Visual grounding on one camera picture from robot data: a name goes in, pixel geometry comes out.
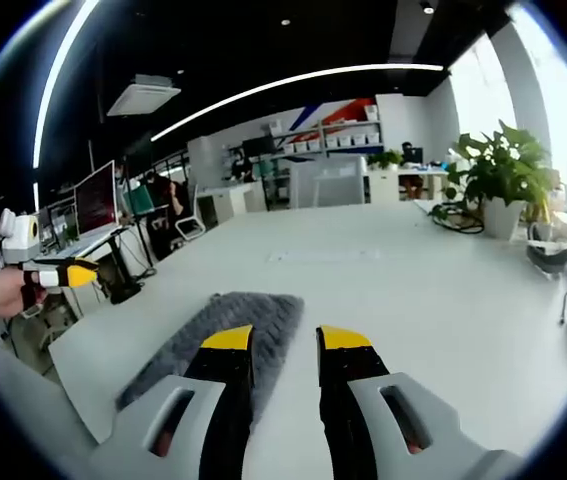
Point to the black ceiling spotlight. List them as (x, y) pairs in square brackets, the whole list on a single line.
[(428, 7)]

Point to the grey towel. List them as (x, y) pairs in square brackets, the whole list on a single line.
[(243, 320)]

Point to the white swivel chair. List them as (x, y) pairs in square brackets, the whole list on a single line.
[(190, 220)]

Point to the white cabinet desk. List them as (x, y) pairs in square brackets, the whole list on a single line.
[(233, 200)]

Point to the white plant pot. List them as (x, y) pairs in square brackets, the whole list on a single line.
[(504, 220)]

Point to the large green leafy plant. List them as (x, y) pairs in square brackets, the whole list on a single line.
[(503, 165)]

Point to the long ceiling light strip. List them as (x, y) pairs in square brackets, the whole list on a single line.
[(288, 82), (55, 80)]

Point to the small green plant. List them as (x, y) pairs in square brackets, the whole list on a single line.
[(385, 159)]

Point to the ceiling air conditioner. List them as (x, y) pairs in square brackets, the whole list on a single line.
[(143, 97)]

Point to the white laptop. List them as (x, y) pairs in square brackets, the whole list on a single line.
[(95, 200)]

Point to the shelf with white bins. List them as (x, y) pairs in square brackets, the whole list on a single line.
[(333, 135)]

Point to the white and black headset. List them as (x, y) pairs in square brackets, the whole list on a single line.
[(550, 250)]

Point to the grey office chair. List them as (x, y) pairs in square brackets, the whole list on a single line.
[(38, 400)]

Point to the black laptop stand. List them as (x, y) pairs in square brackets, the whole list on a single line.
[(123, 270)]

